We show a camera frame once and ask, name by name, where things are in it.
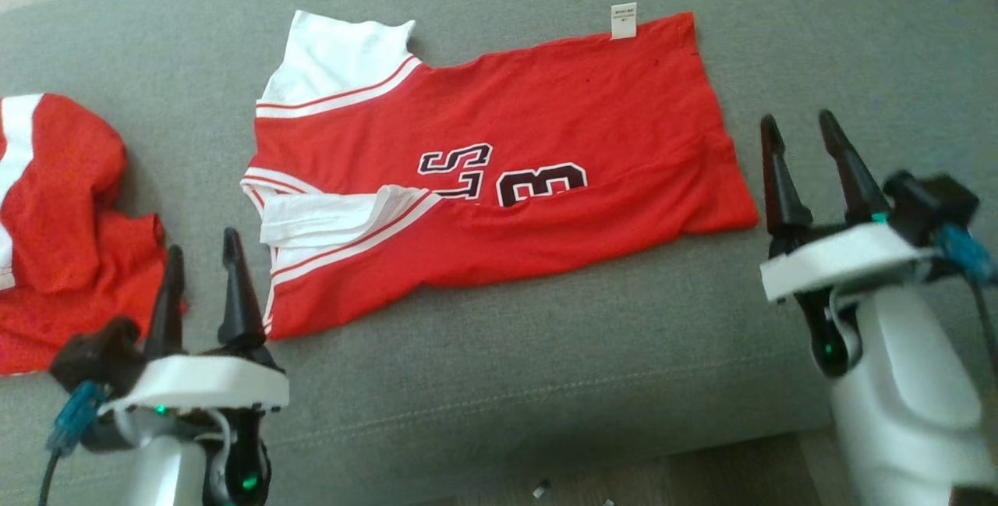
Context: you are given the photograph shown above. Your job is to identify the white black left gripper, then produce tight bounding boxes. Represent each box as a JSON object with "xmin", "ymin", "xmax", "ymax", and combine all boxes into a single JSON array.
[{"xmin": 97, "ymin": 228, "xmax": 289, "ymax": 506}]

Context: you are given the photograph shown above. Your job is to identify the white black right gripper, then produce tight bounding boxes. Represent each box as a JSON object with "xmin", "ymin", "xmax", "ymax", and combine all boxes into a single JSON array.
[{"xmin": 760, "ymin": 109, "xmax": 936, "ymax": 378}]

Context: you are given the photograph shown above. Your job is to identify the red shorts with white stripe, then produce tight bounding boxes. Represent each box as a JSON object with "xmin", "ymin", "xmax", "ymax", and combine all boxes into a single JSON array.
[{"xmin": 0, "ymin": 93, "xmax": 188, "ymax": 376}]

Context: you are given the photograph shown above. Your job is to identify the red white numbered jersey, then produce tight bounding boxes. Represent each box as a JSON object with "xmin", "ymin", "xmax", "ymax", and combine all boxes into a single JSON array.
[{"xmin": 239, "ymin": 2, "xmax": 759, "ymax": 341}]

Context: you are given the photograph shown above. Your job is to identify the grey sofa with yellow backrest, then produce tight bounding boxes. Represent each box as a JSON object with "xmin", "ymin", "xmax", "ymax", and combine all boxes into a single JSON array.
[{"xmin": 0, "ymin": 0, "xmax": 998, "ymax": 503}]

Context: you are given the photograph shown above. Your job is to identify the right black cable blue connector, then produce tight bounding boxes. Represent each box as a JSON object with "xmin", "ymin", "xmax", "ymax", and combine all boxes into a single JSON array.
[{"xmin": 936, "ymin": 225, "xmax": 998, "ymax": 382}]

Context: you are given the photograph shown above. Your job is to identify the black cable blue connector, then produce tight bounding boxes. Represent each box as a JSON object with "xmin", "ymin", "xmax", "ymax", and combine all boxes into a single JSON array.
[
  {"xmin": 936, "ymin": 225, "xmax": 998, "ymax": 382},
  {"xmin": 37, "ymin": 380, "xmax": 110, "ymax": 506}
]

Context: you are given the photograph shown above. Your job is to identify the left black cable blue connector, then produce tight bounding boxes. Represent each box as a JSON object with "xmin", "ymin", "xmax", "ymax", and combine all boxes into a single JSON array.
[{"xmin": 37, "ymin": 380, "xmax": 110, "ymax": 506}]

